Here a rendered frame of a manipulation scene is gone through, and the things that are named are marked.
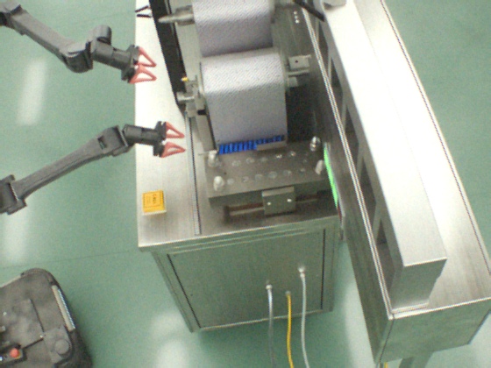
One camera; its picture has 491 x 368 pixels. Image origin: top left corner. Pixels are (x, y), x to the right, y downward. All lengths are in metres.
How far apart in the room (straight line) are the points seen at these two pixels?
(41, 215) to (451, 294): 2.50
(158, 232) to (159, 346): 0.92
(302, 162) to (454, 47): 2.17
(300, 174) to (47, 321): 1.38
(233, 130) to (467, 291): 0.98
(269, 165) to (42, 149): 1.98
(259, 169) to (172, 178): 0.34
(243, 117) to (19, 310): 1.43
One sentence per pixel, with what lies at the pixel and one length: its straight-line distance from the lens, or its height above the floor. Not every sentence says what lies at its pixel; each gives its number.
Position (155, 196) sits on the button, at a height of 0.92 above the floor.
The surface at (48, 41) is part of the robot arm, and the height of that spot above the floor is 1.48.
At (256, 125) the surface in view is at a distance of 1.93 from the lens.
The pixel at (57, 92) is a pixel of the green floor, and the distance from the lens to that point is 3.92.
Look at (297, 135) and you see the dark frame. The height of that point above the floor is 0.93.
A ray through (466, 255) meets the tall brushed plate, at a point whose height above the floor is 1.44.
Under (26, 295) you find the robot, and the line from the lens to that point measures 2.84.
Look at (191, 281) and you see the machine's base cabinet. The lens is 2.23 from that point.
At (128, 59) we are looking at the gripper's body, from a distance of 1.75.
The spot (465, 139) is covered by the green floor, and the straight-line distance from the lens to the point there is 3.40.
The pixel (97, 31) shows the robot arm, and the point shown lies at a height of 1.48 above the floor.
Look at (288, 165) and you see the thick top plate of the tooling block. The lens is 1.92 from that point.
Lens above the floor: 2.57
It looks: 55 degrees down
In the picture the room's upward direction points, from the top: 10 degrees counter-clockwise
